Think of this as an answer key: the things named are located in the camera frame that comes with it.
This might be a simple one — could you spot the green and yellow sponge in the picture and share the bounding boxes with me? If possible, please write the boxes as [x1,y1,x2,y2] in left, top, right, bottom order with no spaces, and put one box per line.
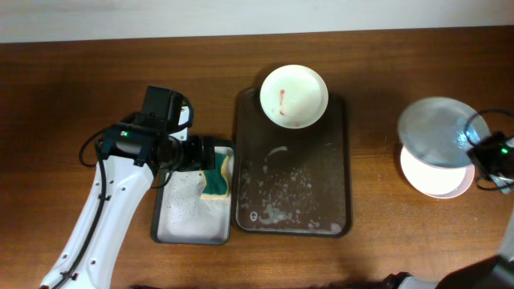
[200,153,230,199]

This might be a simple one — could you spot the pale grey-green plate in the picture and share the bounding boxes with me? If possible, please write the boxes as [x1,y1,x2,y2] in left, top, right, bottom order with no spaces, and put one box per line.
[398,97,491,169]

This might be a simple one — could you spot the white plate with smeared stain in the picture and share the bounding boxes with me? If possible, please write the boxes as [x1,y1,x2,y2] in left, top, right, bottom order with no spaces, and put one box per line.
[400,146,475,199]

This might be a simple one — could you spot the white plate with red stain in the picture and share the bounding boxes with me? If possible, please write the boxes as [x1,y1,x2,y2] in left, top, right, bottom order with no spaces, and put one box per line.
[259,64,328,129]

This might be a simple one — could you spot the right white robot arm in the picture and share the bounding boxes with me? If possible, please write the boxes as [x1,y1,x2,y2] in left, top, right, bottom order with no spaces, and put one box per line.
[380,132,513,289]

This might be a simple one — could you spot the small grey soapy tray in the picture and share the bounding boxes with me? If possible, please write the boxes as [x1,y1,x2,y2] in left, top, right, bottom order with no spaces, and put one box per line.
[150,140,235,246]

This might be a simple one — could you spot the large brown serving tray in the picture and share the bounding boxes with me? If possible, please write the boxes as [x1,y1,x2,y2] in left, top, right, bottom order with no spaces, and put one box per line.
[232,89,353,238]

